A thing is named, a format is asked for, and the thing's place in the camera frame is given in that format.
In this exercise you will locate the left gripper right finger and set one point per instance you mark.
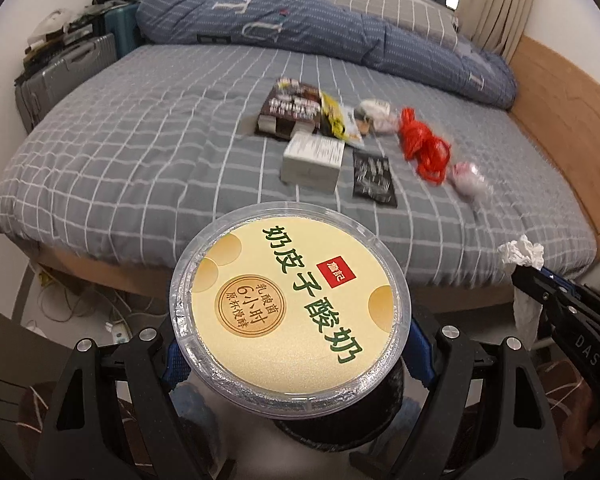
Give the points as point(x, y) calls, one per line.
point(485, 417)

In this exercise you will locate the grey checked pillow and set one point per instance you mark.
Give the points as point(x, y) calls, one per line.
point(426, 18)

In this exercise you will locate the clear bag with tag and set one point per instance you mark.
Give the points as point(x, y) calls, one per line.
point(377, 117)

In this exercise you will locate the red plastic bag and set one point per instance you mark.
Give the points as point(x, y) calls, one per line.
point(431, 153)

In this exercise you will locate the black lined trash bin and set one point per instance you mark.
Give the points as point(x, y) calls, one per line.
point(356, 425)

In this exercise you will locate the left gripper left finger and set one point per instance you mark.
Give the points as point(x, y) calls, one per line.
point(111, 415)

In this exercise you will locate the yellow snack wrapper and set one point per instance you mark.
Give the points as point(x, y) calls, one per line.
point(338, 121)

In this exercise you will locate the yellow yogurt cup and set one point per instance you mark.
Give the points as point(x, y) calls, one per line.
point(288, 310)

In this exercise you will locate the white power strip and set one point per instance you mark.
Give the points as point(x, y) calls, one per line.
point(119, 332)

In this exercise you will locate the black sachet packet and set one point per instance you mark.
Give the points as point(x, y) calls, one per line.
point(372, 179)

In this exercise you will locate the beige curtain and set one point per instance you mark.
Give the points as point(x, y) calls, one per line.
point(494, 25)

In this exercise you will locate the white cardboard box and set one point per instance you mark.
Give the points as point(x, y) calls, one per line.
point(313, 161)

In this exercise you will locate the grey checked bed sheet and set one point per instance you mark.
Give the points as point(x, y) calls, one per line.
point(131, 165)

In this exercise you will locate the wooden headboard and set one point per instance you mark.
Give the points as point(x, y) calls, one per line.
point(558, 107)

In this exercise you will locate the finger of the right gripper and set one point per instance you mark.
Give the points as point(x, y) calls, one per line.
point(545, 287)
point(555, 274)

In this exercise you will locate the blue striped duvet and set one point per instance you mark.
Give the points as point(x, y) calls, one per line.
point(320, 27)

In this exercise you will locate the white tissue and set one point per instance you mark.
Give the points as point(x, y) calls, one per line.
point(522, 260)

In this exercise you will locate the teal suitcase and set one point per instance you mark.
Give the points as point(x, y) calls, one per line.
point(122, 23)

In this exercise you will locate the grey suitcase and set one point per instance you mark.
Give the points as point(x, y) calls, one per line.
point(38, 93)

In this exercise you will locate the brown cookie box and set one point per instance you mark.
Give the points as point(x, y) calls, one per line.
point(291, 107)

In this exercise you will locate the clear plastic bag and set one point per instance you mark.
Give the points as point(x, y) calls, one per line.
point(470, 183)

